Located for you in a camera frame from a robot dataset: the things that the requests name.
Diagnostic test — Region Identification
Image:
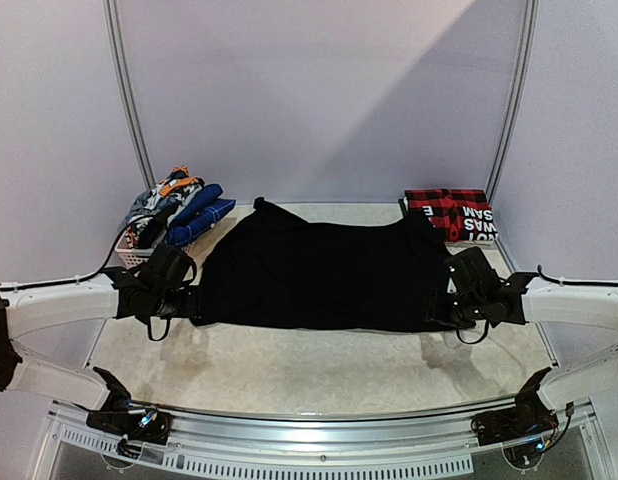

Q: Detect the aluminium frame post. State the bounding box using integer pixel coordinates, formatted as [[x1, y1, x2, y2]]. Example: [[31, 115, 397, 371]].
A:
[[486, 0, 539, 205], [103, 0, 155, 188]]

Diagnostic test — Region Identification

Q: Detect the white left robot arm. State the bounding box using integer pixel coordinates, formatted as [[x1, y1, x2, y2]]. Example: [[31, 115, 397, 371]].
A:
[[0, 243, 197, 434]]

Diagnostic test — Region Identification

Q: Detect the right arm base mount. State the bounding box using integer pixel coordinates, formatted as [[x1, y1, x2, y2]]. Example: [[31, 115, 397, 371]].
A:
[[470, 402, 559, 446]]

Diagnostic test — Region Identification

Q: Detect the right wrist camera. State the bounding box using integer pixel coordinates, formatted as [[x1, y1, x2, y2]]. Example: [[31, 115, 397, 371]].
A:
[[444, 259, 459, 295]]

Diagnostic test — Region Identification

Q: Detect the black t-shirt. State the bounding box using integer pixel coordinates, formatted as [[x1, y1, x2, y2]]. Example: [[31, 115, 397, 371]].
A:
[[185, 198, 450, 333]]

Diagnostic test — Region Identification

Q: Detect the camouflage orange garment pile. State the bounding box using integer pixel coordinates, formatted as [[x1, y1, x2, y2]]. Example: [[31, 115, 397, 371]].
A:
[[125, 165, 205, 249]]

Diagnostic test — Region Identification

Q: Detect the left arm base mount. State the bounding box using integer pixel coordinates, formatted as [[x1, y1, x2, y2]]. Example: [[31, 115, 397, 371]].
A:
[[86, 402, 174, 445]]

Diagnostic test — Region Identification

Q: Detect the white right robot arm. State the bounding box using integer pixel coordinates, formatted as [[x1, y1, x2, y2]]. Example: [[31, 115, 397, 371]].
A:
[[443, 247, 618, 436]]

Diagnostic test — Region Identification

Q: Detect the left aluminium frame post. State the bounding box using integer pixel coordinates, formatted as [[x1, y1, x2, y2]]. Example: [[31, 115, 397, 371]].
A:
[[103, 0, 155, 188]]

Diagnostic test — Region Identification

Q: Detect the blue plaid garment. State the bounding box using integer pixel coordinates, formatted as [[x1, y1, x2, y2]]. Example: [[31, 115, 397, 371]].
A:
[[163, 184, 236, 247]]

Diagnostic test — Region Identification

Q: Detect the aluminium front rail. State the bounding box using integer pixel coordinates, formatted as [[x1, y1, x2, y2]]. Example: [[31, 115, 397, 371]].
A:
[[33, 398, 612, 479]]

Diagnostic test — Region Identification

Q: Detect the red black plaid shirt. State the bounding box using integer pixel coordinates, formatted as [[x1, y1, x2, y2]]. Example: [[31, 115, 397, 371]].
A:
[[402, 189, 499, 244]]

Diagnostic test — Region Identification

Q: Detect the right aluminium frame post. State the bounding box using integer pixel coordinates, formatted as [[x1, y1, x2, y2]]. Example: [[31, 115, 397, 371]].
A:
[[486, 0, 539, 205]]

